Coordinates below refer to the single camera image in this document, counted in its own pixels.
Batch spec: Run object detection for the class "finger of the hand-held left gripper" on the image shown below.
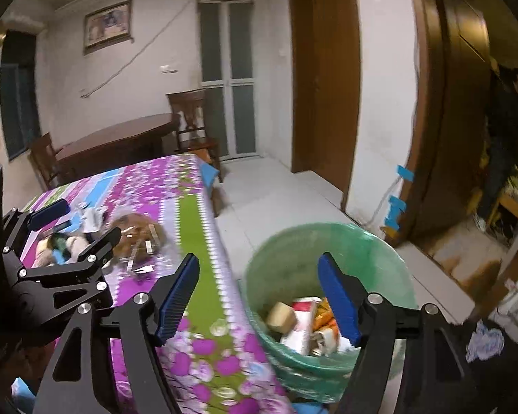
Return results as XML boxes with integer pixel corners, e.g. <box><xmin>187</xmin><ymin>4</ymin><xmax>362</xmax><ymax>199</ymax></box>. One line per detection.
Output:
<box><xmin>15</xmin><ymin>226</ymin><xmax>122</xmax><ymax>326</ymax></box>
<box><xmin>1</xmin><ymin>198</ymin><xmax>70</xmax><ymax>281</ymax></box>

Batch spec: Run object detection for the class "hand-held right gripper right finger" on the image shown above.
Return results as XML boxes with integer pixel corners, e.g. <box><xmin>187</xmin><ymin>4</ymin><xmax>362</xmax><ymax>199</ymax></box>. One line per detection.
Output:
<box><xmin>317</xmin><ymin>252</ymin><xmax>476</xmax><ymax>414</ymax></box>

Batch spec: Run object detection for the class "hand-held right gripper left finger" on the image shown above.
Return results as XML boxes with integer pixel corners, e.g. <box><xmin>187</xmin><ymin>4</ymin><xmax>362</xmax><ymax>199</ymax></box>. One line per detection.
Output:
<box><xmin>33</xmin><ymin>252</ymin><xmax>201</xmax><ymax>414</ymax></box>

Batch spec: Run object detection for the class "orange packet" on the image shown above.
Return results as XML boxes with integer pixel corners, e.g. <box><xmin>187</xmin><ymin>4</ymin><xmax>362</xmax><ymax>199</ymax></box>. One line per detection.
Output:
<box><xmin>314</xmin><ymin>297</ymin><xmax>335</xmax><ymax>328</ymax></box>

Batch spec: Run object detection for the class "dark green cloth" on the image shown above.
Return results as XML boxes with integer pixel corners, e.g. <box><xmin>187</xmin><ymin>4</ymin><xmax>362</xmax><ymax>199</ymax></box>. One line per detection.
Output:
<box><xmin>52</xmin><ymin>233</ymin><xmax>76</xmax><ymax>253</ymax></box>

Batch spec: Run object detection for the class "beige sock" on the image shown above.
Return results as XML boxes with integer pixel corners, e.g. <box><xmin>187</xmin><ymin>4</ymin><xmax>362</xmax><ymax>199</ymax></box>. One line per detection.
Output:
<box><xmin>35</xmin><ymin>237</ymin><xmax>59</xmax><ymax>268</ymax></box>

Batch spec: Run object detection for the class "basket bin with green liner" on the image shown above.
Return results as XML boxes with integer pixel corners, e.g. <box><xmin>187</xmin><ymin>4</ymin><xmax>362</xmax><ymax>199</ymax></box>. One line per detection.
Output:
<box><xmin>244</xmin><ymin>223</ymin><xmax>417</xmax><ymax>404</ymax></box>

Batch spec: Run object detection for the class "bread in clear plastic bag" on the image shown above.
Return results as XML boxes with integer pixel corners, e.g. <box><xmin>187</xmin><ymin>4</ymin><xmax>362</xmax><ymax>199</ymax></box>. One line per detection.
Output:
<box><xmin>106</xmin><ymin>211</ymin><xmax>169</xmax><ymax>274</ymax></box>

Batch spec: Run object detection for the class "plain wooden chair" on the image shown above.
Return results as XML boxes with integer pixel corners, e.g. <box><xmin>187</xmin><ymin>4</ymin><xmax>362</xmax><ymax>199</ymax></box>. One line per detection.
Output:
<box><xmin>28</xmin><ymin>133</ymin><xmax>65</xmax><ymax>190</ymax></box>

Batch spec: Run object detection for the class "purple floral tablecloth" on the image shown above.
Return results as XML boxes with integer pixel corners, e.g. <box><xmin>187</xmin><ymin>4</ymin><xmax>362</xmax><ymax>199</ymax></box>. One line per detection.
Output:
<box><xmin>19</xmin><ymin>153</ymin><xmax>294</xmax><ymax>414</ymax></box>

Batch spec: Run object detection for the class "dark wooden dining table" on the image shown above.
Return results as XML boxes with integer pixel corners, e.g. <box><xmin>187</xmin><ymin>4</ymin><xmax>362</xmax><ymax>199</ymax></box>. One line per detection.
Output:
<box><xmin>56</xmin><ymin>113</ymin><xmax>180</xmax><ymax>182</ymax></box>

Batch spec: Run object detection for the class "dark window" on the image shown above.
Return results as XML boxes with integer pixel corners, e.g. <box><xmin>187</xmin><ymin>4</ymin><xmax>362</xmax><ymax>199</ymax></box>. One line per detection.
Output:
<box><xmin>0</xmin><ymin>30</ymin><xmax>41</xmax><ymax>162</ymax></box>

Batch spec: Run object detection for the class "carved back wooden chair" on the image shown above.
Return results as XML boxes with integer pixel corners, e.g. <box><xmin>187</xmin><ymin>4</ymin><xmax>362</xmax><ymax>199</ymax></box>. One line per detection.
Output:
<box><xmin>166</xmin><ymin>90</ymin><xmax>222</xmax><ymax>182</ymax></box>

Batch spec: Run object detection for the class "framed elephant picture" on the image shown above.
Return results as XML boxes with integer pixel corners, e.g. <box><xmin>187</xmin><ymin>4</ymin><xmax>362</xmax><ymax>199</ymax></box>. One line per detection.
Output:
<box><xmin>83</xmin><ymin>0</ymin><xmax>134</xmax><ymax>55</ymax></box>

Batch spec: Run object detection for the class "white glass double door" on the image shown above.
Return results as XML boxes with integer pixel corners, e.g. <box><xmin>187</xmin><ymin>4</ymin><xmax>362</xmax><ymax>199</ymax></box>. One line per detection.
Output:
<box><xmin>196</xmin><ymin>0</ymin><xmax>260</xmax><ymax>160</ymax></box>

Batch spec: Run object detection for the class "closed brown wooden door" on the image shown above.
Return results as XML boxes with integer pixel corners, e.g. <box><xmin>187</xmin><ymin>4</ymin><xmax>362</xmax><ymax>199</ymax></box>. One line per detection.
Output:
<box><xmin>288</xmin><ymin>0</ymin><xmax>361</xmax><ymax>212</ymax></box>

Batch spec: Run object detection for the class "dark open wooden door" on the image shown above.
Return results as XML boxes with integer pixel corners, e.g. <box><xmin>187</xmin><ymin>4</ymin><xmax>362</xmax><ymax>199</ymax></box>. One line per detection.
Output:
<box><xmin>434</xmin><ymin>0</ymin><xmax>495</xmax><ymax>242</ymax></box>

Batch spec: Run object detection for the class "white wall wire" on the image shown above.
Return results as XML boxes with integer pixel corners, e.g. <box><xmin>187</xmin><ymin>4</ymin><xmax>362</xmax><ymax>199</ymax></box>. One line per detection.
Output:
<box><xmin>80</xmin><ymin>2</ymin><xmax>191</xmax><ymax>98</ymax></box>

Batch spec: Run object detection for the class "brown wooden door frame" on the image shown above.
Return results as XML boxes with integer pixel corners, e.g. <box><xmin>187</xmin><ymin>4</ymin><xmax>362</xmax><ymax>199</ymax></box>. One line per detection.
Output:
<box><xmin>403</xmin><ymin>0</ymin><xmax>454</xmax><ymax>246</ymax></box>

